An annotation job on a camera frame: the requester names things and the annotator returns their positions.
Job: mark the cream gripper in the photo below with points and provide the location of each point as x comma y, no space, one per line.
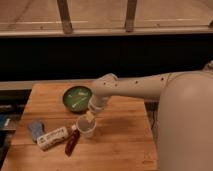
89,117

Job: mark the right metal window post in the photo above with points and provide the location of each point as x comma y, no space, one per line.
130,15

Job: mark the white ceramic cup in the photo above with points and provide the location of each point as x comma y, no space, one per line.
85,127

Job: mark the green bowl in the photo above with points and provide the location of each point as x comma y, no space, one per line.
76,98

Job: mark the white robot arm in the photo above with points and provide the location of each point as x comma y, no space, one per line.
185,114

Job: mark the left metal window post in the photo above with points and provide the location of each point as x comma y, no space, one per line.
65,16

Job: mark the blue grey sponge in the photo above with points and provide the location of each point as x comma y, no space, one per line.
36,129

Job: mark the white labelled box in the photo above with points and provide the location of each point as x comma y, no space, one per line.
50,139

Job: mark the metal window post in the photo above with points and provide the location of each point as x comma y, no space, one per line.
65,16
130,15

